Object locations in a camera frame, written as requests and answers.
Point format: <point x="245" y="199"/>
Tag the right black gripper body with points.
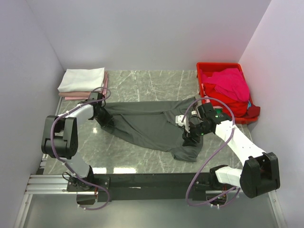
<point x="199" y="129"/>

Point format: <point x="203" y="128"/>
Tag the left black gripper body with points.
<point x="104" y="118"/>

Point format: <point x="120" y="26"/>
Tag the dark grey t-shirt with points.
<point x="152" y="125"/>

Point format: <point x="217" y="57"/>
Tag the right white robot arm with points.
<point x="260" y="172"/>

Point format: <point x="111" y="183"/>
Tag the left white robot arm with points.
<point x="60" y="138"/>

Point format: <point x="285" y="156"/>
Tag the red t-shirt in bin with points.
<point x="239" y="109"/>

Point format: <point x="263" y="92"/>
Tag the folded white t-shirt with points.
<point x="81" y="80"/>

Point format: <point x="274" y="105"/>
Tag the magenta t-shirt in bin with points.
<point x="229" y="82"/>

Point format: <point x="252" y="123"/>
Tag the red plastic bin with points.
<point x="208" y="69"/>

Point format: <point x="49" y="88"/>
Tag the black base crossbar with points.
<point x="166" y="186"/>

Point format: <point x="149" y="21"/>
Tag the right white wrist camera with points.
<point x="181" y="120"/>

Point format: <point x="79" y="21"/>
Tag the aluminium frame rail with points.
<point x="152" y="165"/>

